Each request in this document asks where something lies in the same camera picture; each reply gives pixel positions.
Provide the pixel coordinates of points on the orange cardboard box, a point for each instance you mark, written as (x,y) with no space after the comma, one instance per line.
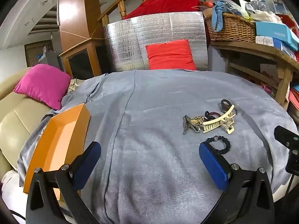
(60,140)

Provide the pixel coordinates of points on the cream hair claw clip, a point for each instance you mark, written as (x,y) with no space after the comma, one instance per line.
(215,122)

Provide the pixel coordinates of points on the gold jewelry piece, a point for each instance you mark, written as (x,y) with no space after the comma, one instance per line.
(196,120)

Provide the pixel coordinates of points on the grey blanket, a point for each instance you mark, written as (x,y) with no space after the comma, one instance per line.
(151,144)

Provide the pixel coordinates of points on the pink cushion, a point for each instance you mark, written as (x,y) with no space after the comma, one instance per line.
(42,84)

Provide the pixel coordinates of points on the blue cloth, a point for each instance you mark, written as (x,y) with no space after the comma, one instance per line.
(218,14)

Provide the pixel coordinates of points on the wooden stair railing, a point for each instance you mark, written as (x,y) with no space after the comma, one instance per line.
(121,7)

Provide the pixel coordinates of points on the wooden shelf table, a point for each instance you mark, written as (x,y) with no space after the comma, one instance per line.
(257,49)

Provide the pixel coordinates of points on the red cloth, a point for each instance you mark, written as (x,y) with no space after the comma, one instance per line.
(168,2)

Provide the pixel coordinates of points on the blue cardboard box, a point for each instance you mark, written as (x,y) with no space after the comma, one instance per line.
(273,31)

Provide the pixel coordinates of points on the wicker basket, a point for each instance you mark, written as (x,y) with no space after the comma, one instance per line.
(233,29)

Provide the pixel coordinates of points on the white cloth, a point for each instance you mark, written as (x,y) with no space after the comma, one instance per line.
(11,191)

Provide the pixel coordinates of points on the red cushion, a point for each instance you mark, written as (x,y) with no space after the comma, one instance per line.
(170,54)

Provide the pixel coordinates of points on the beige leather sofa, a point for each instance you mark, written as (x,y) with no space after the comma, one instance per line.
(18,121)

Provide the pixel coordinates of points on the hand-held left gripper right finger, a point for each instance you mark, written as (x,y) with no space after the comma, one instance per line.
(213,165)

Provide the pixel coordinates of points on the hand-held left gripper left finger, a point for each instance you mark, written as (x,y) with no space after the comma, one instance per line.
(87,161)

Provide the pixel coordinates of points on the wooden cabinet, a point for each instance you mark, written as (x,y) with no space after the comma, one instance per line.
(91,51)

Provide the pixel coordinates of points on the white and blue box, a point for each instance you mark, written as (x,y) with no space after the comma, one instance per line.
(266,40)

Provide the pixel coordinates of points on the cream cloth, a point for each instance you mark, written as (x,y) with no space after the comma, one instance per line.
(266,16)

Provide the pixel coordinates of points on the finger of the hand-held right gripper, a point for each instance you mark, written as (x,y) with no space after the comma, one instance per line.
(283,135)
(293,162)

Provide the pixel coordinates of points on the clear plastic bag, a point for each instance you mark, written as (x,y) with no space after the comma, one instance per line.
(231,4)

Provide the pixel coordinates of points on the silver foil mat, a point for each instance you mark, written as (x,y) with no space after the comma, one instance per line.
(126,44)

